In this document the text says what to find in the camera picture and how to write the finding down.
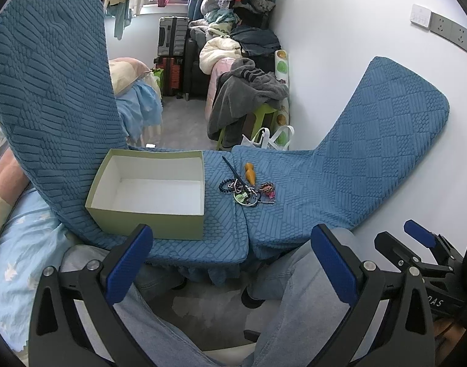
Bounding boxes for grey wall socket strip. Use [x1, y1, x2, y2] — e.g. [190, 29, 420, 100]
[429, 13, 467, 52]

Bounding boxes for white tote bag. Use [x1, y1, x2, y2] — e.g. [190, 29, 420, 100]
[241, 125, 295, 151]

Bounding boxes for green open cardboard box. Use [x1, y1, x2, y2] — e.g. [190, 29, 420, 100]
[85, 149, 205, 240]

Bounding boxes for person's jeans legs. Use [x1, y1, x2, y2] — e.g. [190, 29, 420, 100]
[59, 227, 388, 367]

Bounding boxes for pile of clothes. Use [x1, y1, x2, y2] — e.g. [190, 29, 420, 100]
[187, 0, 282, 75]

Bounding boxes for red suitcase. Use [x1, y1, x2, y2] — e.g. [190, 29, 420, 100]
[155, 56, 183, 96]

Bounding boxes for white wall switch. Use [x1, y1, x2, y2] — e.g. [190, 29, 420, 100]
[410, 4, 432, 30]

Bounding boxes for black rhinestone choker strap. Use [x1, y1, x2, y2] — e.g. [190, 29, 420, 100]
[221, 155, 250, 194]

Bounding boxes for green dotted rolled mat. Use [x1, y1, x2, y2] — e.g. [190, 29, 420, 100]
[273, 50, 291, 148]

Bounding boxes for orange gourd pendant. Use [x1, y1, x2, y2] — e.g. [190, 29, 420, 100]
[244, 162, 256, 186]

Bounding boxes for blue textured chair cover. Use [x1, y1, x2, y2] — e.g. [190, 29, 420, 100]
[0, 0, 449, 284]

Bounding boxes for grey fleece blanket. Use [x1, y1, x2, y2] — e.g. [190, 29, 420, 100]
[214, 58, 288, 116]

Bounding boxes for light blue bed sheet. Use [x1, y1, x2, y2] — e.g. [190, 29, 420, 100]
[0, 80, 164, 352]

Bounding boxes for beige pink pillow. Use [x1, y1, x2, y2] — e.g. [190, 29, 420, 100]
[109, 57, 151, 96]

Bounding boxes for silver ring bead chain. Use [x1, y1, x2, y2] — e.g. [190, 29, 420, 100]
[232, 182, 262, 208]

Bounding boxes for green plastic stool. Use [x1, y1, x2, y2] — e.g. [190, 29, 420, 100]
[207, 101, 278, 150]

